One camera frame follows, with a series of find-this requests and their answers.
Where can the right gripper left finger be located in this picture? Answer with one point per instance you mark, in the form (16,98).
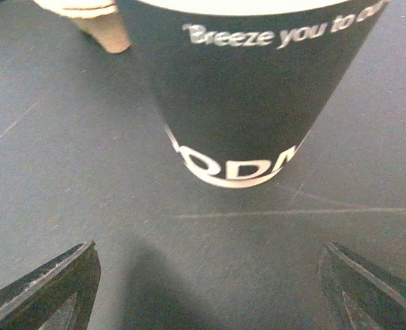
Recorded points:
(59,294)

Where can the pulp cup carrier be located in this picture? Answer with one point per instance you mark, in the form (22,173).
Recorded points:
(98,18)

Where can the stack of paper cups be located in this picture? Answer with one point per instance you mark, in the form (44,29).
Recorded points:
(240,83)

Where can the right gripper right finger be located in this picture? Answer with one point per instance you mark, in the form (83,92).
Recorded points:
(360,294)

